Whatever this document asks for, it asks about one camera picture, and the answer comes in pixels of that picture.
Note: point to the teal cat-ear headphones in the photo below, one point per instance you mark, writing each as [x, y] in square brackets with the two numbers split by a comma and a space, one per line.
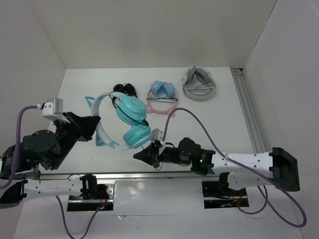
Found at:
[131, 111]

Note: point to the aluminium rail front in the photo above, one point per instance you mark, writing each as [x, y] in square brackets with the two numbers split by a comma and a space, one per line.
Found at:
[131, 176]

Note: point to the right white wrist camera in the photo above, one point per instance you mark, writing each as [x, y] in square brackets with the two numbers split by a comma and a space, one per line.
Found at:
[158, 140]

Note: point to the aluminium rail right side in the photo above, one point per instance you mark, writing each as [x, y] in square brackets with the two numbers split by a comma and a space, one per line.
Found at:
[247, 109]

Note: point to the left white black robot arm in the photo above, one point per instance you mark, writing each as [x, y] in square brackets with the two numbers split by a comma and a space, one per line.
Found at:
[26, 184]

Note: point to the aluminium rail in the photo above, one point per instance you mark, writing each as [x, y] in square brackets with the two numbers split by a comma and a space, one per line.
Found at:
[247, 109]
[131, 176]

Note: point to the grey white over-ear headphones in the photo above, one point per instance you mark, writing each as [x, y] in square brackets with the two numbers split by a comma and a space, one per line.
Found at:
[198, 84]

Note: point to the black on-ear headphones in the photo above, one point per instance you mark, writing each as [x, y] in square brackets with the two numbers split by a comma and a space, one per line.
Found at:
[126, 88]

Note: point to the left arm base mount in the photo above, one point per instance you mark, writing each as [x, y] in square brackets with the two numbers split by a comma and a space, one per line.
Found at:
[103, 199]

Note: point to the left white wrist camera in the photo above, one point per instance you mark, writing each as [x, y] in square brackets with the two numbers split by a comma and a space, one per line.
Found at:
[53, 110]

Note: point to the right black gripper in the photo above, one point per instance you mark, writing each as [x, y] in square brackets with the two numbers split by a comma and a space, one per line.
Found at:
[150, 155]

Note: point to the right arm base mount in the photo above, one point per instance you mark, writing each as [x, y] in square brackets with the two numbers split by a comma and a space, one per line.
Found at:
[215, 198]

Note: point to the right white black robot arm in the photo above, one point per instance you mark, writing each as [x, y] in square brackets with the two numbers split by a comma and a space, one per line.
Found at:
[235, 171]

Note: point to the pink blue cat-ear headphones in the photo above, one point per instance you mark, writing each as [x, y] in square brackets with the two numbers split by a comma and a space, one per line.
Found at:
[161, 92]

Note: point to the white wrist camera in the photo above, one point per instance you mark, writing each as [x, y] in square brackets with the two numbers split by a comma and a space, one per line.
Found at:
[158, 140]
[53, 110]

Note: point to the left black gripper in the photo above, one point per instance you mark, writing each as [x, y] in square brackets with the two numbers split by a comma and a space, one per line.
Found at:
[85, 126]

